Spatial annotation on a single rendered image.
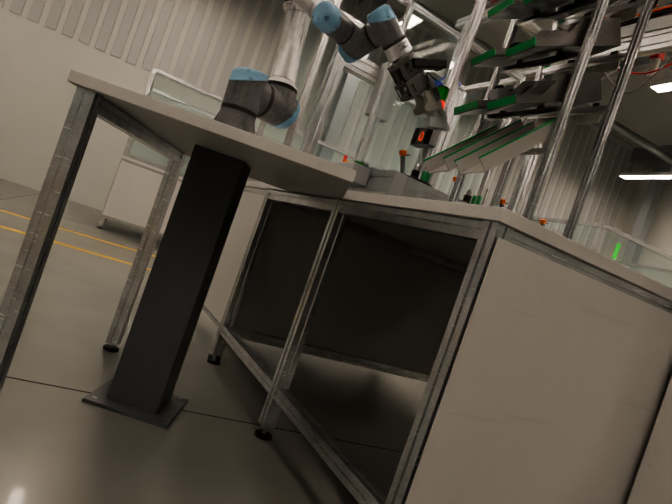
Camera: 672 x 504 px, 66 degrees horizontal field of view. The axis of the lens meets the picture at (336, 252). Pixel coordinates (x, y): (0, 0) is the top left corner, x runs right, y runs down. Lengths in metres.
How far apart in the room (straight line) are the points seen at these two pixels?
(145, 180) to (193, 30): 4.07
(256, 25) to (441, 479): 9.58
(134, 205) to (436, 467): 5.84
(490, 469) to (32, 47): 9.46
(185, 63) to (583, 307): 9.08
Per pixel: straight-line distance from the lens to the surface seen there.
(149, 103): 1.33
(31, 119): 9.86
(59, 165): 1.40
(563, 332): 1.31
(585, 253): 1.31
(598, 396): 1.48
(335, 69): 2.93
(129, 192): 6.68
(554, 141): 1.52
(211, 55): 10.04
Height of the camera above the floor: 0.66
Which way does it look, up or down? level
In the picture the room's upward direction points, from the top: 19 degrees clockwise
